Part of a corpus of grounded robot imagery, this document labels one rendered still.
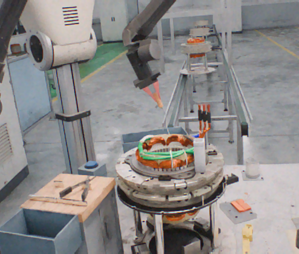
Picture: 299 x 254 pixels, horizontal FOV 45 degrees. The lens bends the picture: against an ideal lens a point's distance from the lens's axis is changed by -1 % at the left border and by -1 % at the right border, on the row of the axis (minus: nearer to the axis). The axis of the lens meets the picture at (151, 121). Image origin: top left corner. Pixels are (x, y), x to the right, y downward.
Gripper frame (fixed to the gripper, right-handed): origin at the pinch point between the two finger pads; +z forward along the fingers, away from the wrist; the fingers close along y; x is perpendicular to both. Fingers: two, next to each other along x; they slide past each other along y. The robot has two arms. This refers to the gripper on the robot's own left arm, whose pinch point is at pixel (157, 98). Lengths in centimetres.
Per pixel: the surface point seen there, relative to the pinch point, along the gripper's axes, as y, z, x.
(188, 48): 56, 43, 249
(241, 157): 38, 109, 116
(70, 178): -34.4, 1.6, -27.3
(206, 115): 10.6, 2.9, -28.3
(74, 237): -34, 6, -52
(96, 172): -29.4, 8.3, -16.9
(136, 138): -14.3, 12.7, 6.1
